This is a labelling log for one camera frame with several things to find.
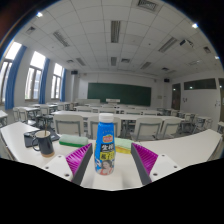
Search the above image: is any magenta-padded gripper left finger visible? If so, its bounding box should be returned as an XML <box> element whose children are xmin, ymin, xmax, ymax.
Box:
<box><xmin>41</xmin><ymin>142</ymin><xmax>94</xmax><ymax>186</ymax></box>

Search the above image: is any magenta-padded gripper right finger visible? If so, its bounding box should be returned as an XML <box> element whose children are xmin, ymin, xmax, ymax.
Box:
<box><xmin>130</xmin><ymin>142</ymin><xmax>184</xmax><ymax>186</ymax></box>

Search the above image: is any blue white-capped drink bottle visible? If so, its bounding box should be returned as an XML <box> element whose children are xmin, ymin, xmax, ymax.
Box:
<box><xmin>94</xmin><ymin>112</ymin><xmax>117</xmax><ymax>176</ymax></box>

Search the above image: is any dark blue mug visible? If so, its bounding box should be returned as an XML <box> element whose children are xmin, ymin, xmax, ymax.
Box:
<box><xmin>31</xmin><ymin>129</ymin><xmax>56</xmax><ymax>158</ymax></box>

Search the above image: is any group of classroom chairs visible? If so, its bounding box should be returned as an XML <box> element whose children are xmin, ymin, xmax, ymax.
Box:
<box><xmin>12</xmin><ymin>100</ymin><xmax>224</xmax><ymax>143</ymax></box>

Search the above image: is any dark classroom door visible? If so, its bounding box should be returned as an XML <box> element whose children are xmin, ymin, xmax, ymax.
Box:
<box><xmin>171</xmin><ymin>83</ymin><xmax>182</xmax><ymax>111</ymax></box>

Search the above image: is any blue window curtain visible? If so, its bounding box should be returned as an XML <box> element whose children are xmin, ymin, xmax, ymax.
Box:
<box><xmin>38</xmin><ymin>58</ymin><xmax>51</xmax><ymax>104</ymax></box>
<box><xmin>60</xmin><ymin>68</ymin><xmax>68</xmax><ymax>103</ymax></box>
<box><xmin>4</xmin><ymin>44</ymin><xmax>28</xmax><ymax>110</ymax></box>

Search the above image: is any tall classroom window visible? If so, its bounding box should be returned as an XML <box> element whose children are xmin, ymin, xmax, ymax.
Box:
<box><xmin>0</xmin><ymin>41</ymin><xmax>23</xmax><ymax>104</ymax></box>
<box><xmin>50</xmin><ymin>62</ymin><xmax>64</xmax><ymax>100</ymax></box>
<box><xmin>24</xmin><ymin>51</ymin><xmax>47</xmax><ymax>101</ymax></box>

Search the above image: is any ceiling projector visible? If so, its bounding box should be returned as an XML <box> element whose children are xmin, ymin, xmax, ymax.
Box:
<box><xmin>179</xmin><ymin>39</ymin><xmax>195</xmax><ymax>48</ymax></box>

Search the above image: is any group of ceiling lights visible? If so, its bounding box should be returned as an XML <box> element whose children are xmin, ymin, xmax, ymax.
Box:
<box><xmin>24</xmin><ymin>0</ymin><xmax>214</xmax><ymax>72</ymax></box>

